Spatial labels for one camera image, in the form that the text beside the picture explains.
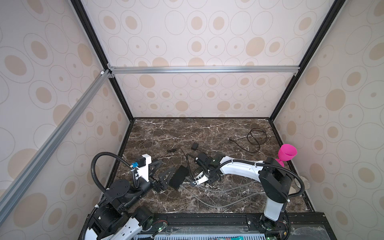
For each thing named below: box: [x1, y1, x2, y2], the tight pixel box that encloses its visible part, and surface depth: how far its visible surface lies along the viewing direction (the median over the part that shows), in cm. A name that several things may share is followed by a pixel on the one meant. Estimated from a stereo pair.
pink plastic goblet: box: [275, 143, 298, 167], surface depth 85 cm
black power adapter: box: [191, 142, 199, 151], surface depth 105 cm
